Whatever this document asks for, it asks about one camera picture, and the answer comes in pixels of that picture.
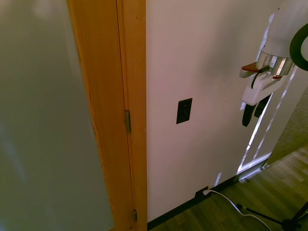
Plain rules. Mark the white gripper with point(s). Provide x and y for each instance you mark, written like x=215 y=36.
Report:
x=258 y=89

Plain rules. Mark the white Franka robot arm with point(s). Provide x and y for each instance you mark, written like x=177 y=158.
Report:
x=276 y=31

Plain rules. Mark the black tripod stand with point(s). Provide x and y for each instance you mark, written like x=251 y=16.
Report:
x=286 y=216

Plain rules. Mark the black baseboard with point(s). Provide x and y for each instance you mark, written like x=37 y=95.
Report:
x=192 y=204

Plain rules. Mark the large brass door hinge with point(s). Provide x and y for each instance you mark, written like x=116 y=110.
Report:
x=127 y=121

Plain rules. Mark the small brass door hinge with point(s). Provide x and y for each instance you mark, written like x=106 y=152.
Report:
x=135 y=214

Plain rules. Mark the white door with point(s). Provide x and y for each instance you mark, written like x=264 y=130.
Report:
x=45 y=115

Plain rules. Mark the wrist camera on red mount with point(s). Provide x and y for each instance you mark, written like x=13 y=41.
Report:
x=250 y=69

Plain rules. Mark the black light switch plate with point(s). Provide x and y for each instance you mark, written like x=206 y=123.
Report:
x=184 y=111

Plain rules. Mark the wooden door frame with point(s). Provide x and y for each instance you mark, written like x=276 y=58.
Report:
x=115 y=108

